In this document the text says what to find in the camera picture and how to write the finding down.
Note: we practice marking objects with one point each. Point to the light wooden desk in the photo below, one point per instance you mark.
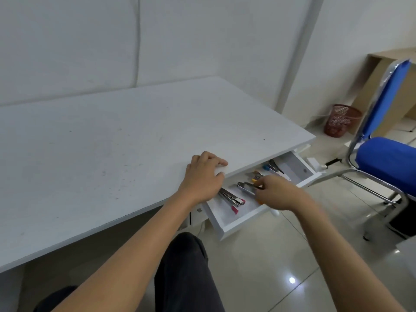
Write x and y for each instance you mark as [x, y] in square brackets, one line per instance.
[395, 103]

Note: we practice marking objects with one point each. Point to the red mesh wastebasket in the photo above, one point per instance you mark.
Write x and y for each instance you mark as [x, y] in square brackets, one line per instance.
[341, 121]

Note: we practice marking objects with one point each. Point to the red plastic piece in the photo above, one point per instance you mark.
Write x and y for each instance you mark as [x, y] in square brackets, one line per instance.
[235, 210]

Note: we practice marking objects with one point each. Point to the silver stapler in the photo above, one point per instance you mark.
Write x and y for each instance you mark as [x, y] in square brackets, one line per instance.
[231, 197]

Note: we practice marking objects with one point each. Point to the person's right fingers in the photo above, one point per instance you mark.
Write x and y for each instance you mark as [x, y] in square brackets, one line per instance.
[264, 183]

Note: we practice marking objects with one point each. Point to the person's left thumb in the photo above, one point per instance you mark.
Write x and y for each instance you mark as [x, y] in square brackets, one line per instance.
[219, 175]

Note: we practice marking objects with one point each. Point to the white desk drawer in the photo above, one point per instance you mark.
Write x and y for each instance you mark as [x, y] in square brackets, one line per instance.
[227, 224]

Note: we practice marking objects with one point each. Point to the silver metal tool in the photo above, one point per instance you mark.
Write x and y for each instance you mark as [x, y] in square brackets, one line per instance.
[246, 188]

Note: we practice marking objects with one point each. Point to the person's black trousers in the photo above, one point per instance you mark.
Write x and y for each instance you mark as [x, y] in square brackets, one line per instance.
[187, 276]

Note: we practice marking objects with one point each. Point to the black object under chair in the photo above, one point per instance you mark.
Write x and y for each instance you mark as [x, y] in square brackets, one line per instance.
[403, 224]

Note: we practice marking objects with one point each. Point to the person's left forearm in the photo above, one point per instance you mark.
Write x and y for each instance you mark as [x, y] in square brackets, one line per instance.
[130, 256]

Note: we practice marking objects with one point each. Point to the white drawer knob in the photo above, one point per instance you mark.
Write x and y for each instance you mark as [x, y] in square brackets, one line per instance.
[274, 213]

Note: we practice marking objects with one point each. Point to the blue chair with chrome frame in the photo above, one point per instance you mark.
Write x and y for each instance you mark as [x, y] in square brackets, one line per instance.
[383, 159]

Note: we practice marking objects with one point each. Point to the person's right hand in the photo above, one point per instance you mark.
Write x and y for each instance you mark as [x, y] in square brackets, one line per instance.
[281, 194]

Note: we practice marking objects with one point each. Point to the person's right forearm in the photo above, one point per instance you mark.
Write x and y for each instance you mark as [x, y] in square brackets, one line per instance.
[341, 256]

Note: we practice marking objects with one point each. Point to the person's left hand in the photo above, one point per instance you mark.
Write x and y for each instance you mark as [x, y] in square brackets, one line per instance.
[200, 180]

